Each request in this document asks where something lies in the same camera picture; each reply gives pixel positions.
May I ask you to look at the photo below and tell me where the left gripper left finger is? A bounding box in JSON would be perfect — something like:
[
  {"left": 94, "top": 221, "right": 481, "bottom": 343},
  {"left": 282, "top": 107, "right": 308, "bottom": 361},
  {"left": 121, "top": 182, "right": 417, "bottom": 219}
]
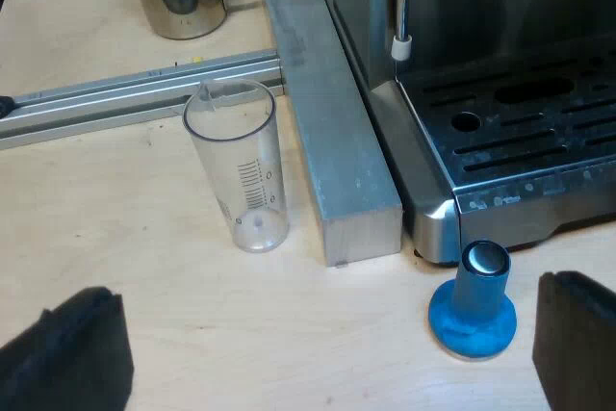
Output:
[{"left": 0, "top": 286, "right": 136, "bottom": 411}]

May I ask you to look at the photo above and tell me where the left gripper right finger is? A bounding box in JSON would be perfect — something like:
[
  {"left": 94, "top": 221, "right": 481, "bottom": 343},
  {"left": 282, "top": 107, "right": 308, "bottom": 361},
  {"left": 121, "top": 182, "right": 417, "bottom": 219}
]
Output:
[{"left": 530, "top": 270, "right": 616, "bottom": 411}]

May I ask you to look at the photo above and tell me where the bright blue tamper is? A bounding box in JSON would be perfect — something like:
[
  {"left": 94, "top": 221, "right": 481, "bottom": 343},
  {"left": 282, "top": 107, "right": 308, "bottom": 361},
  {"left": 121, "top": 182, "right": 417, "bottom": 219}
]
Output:
[{"left": 428, "top": 239, "right": 518, "bottom": 362}]

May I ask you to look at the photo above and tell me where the clear measuring glass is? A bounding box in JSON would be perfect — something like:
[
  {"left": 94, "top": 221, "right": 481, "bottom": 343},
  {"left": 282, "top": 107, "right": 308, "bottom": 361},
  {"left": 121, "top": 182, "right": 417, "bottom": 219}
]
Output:
[{"left": 182, "top": 78, "right": 290, "bottom": 254}]

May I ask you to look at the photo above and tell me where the steel espresso machine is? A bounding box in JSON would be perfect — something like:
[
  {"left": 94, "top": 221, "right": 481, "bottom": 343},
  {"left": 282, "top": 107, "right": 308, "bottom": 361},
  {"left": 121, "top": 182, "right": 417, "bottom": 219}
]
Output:
[{"left": 321, "top": 0, "right": 616, "bottom": 267}]

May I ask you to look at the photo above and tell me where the metal block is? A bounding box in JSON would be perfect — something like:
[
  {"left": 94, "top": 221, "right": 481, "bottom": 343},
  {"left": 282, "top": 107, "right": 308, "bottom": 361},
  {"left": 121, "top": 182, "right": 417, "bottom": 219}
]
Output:
[{"left": 253, "top": 0, "right": 404, "bottom": 269}]

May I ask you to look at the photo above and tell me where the aluminium rail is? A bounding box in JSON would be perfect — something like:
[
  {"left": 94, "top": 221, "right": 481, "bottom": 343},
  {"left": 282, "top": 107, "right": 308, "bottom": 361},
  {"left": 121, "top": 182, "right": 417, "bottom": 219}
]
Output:
[{"left": 0, "top": 49, "right": 286, "bottom": 151}]

